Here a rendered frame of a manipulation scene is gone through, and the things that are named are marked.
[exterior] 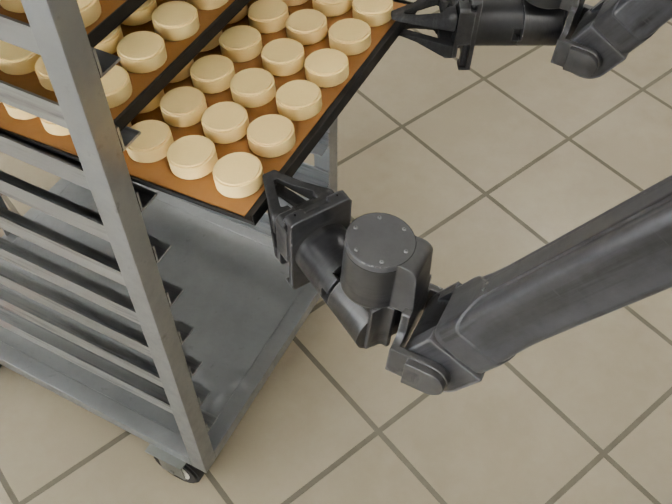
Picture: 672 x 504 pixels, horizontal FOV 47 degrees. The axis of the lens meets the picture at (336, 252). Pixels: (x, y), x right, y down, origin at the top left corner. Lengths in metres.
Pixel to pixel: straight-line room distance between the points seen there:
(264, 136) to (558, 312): 0.38
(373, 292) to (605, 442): 1.03
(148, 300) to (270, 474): 0.65
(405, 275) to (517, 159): 1.41
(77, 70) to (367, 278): 0.30
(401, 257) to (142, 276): 0.38
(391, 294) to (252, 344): 0.84
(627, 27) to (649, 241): 0.49
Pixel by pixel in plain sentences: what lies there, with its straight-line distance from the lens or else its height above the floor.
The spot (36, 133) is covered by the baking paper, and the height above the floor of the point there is 0.79.
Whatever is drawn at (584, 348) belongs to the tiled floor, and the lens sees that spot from 1.70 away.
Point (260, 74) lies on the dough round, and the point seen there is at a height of 0.82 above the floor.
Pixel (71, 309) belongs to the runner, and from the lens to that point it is 1.21.
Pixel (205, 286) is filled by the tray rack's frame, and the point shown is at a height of 0.15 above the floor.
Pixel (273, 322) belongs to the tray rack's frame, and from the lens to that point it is 1.48.
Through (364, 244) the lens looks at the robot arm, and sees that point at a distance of 0.62.
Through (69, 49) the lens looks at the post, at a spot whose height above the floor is 0.99.
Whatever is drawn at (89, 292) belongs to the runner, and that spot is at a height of 0.52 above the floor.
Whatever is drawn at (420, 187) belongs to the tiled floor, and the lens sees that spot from 1.90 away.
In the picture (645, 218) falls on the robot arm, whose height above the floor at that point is 1.04.
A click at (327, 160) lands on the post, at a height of 0.46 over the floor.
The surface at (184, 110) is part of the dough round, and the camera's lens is 0.87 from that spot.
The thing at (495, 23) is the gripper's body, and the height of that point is 0.83.
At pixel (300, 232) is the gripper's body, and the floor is 0.85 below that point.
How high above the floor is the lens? 1.39
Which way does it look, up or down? 52 degrees down
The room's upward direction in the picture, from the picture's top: straight up
